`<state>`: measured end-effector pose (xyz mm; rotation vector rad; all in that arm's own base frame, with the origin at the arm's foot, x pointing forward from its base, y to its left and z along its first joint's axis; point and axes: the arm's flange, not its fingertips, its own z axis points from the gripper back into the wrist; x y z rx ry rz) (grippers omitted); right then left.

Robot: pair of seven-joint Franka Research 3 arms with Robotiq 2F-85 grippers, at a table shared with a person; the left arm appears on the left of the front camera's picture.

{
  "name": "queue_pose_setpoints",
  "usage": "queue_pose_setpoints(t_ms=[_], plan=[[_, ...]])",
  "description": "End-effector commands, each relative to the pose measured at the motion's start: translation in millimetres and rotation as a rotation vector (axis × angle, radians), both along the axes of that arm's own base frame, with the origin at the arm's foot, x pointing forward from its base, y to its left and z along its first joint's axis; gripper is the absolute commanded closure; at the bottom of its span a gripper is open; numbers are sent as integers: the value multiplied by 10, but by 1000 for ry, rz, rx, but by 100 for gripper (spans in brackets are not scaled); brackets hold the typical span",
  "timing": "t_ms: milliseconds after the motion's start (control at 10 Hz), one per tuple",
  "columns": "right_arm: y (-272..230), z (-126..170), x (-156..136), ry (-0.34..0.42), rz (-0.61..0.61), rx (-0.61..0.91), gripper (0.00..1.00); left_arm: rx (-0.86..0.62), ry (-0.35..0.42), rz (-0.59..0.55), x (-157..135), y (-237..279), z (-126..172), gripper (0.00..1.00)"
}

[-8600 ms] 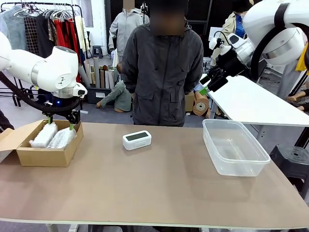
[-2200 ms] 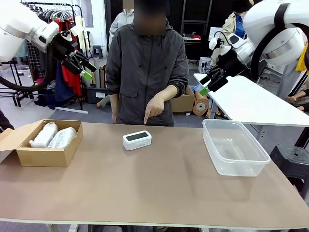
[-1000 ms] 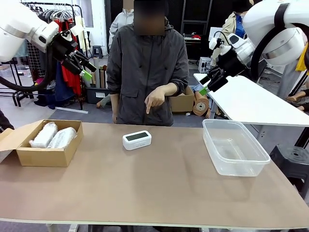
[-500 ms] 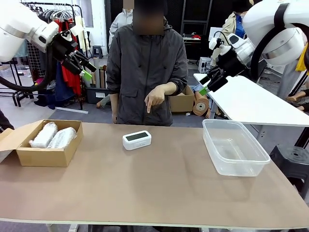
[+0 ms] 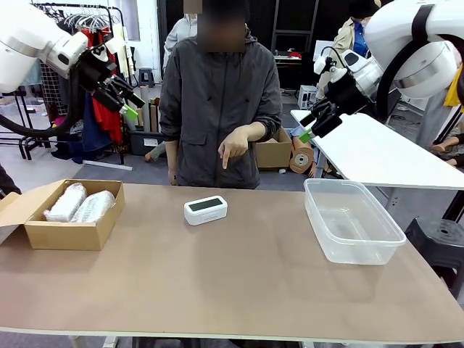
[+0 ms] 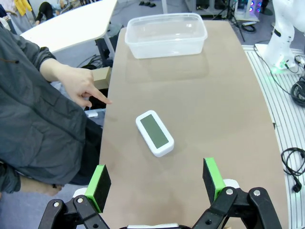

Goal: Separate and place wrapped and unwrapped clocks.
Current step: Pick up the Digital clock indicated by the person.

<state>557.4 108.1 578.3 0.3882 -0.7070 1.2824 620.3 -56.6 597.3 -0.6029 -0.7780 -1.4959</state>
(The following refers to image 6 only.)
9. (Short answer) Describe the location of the person's right hand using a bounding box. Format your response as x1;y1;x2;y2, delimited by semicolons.
20;176;64;197

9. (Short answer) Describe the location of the unwrapped white digital clock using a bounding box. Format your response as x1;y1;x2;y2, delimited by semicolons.
135;110;175;157

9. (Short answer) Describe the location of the black cable with plug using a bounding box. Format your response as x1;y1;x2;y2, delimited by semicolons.
281;147;305;193

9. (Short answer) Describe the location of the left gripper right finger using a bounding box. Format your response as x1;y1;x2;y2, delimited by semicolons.
192;157;283;229

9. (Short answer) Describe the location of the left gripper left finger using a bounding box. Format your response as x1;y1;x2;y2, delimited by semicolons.
38;164;112;229

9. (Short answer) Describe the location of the lying mannequin in dark clothes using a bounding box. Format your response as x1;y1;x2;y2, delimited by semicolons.
35;1;65;26

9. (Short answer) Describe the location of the person's left hand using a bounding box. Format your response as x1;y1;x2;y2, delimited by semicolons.
49;61;113;108

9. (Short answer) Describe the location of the yellow garment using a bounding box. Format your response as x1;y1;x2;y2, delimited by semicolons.
13;0;33;16

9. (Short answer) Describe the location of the clear plastic container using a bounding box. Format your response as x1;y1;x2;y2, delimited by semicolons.
124;13;208;60

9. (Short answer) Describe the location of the person in dark grey jacket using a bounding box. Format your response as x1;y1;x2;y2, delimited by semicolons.
0;22;105;194

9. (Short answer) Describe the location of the white grooved base platform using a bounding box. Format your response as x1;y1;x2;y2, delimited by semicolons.
243;44;305;229

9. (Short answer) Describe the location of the small cardboard carton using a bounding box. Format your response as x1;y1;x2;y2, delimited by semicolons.
91;66;112;90

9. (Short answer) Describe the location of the coiled black cable bundle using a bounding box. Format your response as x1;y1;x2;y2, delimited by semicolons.
290;76;305;107

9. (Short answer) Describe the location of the white work table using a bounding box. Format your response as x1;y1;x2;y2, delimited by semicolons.
20;0;119;54

